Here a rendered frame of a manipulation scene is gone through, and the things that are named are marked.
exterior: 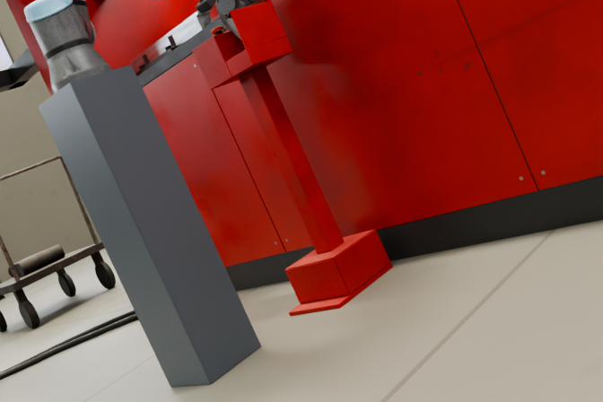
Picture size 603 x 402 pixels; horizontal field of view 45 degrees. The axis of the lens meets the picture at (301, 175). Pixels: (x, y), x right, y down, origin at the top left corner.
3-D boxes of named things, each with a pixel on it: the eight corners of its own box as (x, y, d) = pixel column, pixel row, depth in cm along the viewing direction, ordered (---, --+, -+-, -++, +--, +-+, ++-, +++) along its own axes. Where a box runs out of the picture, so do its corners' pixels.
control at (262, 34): (209, 90, 202) (182, 30, 201) (249, 76, 213) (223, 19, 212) (253, 65, 188) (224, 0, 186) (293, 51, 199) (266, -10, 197)
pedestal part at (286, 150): (317, 254, 204) (237, 77, 200) (329, 246, 208) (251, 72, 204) (331, 250, 200) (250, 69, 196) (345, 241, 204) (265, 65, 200)
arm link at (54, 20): (38, 55, 172) (13, 2, 171) (52, 61, 185) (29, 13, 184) (84, 34, 172) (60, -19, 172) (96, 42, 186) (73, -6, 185)
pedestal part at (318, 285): (290, 316, 201) (272, 277, 200) (343, 277, 218) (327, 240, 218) (340, 308, 187) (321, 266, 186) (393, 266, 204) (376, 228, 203)
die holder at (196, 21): (141, 83, 287) (130, 60, 286) (152, 79, 291) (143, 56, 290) (208, 36, 250) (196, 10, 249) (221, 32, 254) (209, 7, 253)
